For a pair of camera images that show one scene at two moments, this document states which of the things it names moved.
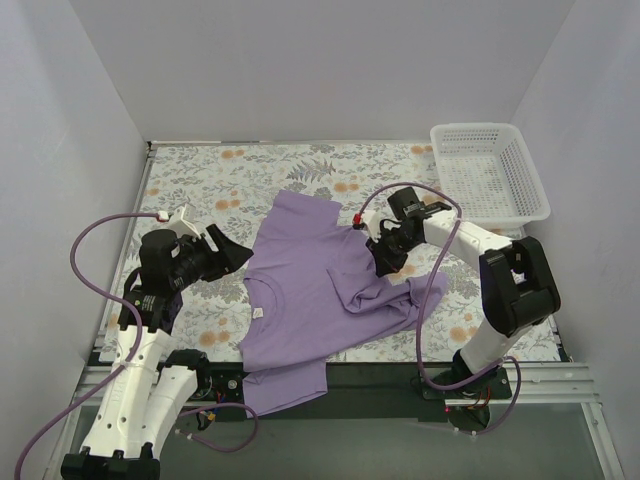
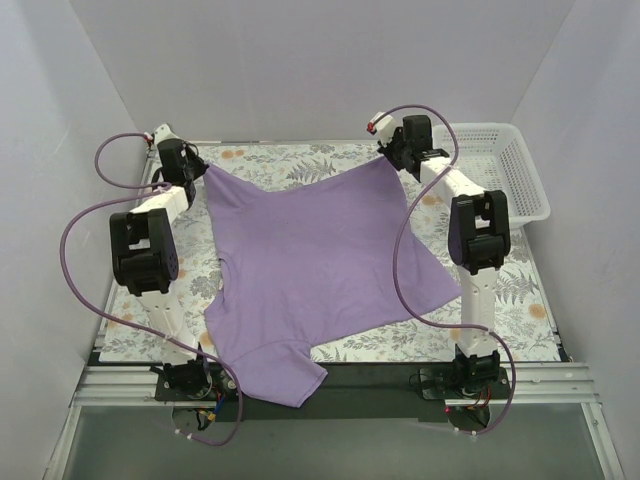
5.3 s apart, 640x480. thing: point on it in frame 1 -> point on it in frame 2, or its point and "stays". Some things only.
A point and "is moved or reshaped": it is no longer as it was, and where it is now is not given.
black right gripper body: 388,249 -> 400,156
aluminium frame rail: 532,385 stays
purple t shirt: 310,287 is moved or reshaped
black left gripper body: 213,258 -> 189,166
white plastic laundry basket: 488,175 stays
